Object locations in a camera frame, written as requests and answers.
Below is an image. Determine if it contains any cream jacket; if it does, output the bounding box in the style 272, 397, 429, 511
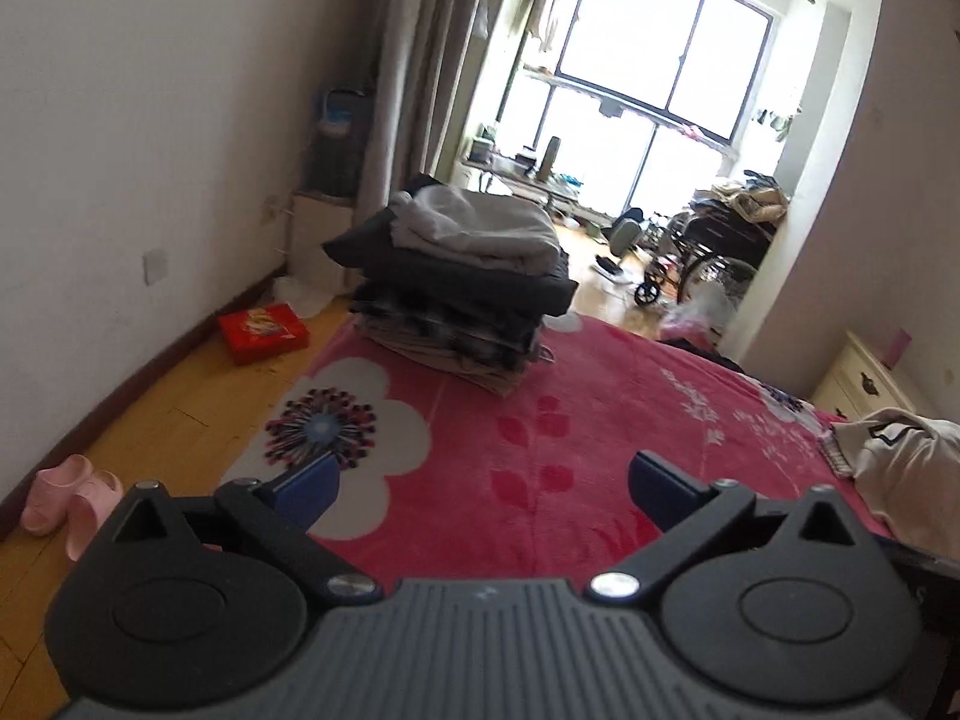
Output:
821, 409, 960, 560

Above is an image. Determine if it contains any cream nightstand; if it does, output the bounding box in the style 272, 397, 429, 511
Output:
810, 330, 920, 421

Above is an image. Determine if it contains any clear plastic bag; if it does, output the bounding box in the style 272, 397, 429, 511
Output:
660, 285, 740, 338

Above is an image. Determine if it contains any stack of folded clothes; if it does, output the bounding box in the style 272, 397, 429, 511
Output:
322, 174, 578, 395

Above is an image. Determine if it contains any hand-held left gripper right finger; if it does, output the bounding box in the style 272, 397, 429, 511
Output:
592, 450, 875, 605

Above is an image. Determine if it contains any red cardboard box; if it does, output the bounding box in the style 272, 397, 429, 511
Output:
217, 300, 312, 366

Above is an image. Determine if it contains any large window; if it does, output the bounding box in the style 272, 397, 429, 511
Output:
540, 0, 773, 215

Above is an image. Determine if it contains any cluttered low table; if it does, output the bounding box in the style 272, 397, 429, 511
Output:
461, 142, 593, 218

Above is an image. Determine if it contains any black cloth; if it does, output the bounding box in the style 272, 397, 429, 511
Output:
660, 337, 743, 372

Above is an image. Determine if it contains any white plastic bag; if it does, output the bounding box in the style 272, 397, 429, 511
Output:
274, 274, 329, 316

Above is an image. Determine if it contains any grey round object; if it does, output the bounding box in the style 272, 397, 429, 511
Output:
607, 206, 646, 256

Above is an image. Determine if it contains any pile of clothes on wheelchair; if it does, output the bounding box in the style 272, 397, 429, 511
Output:
694, 172, 792, 226

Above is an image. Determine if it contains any wheelchair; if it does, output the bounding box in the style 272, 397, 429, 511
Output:
634, 208, 773, 308

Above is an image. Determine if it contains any white water dispenser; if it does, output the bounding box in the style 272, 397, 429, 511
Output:
289, 86, 374, 293

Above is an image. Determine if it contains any pink slipper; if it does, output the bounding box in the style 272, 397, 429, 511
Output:
21, 454, 95, 537
66, 469, 125, 563

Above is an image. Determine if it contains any white shirt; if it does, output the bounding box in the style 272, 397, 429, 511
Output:
390, 186, 562, 277

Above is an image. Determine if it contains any red floral blanket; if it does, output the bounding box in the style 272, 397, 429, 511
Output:
221, 311, 897, 582

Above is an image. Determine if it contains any beige curtain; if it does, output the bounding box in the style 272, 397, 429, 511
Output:
352, 0, 526, 218

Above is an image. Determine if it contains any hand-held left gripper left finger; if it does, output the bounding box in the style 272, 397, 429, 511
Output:
97, 454, 380, 605

